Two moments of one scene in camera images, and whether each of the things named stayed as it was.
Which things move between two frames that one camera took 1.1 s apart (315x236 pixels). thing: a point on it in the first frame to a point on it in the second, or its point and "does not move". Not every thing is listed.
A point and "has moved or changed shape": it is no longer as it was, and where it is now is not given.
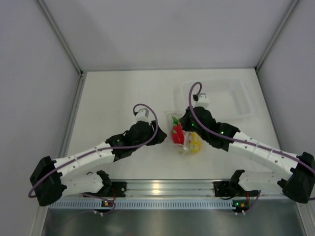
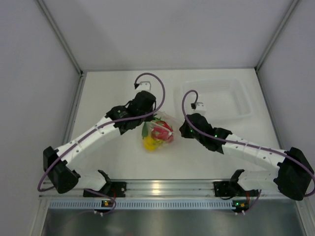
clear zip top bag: x=183 y=142 has moved or changed shape
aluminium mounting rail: x=173 y=188 does not move
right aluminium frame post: x=292 y=6 does not move
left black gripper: x=160 y=136 to x=149 y=118
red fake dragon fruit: x=177 y=133 to x=162 y=131
